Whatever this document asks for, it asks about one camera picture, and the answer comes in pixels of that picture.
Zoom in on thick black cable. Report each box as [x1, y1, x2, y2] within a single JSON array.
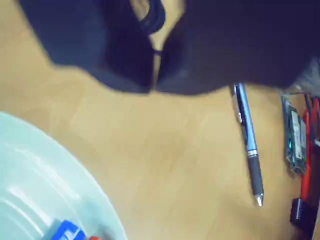
[[138, 0, 166, 35]]

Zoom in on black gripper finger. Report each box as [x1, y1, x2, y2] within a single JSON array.
[[18, 0, 154, 94], [155, 0, 320, 95]]

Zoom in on light teal round plate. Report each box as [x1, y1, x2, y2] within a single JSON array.
[[0, 111, 128, 240]]

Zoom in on blue silver ballpoint pen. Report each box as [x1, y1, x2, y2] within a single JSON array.
[[231, 82, 265, 207]]

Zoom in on green controller circuit board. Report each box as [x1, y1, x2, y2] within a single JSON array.
[[281, 94, 309, 176]]

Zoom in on red wires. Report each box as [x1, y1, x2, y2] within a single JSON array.
[[301, 97, 320, 201]]

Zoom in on black plug connector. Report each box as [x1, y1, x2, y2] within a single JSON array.
[[289, 197, 320, 236]]

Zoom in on blue capped white marker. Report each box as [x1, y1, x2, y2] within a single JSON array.
[[43, 219, 88, 240]]

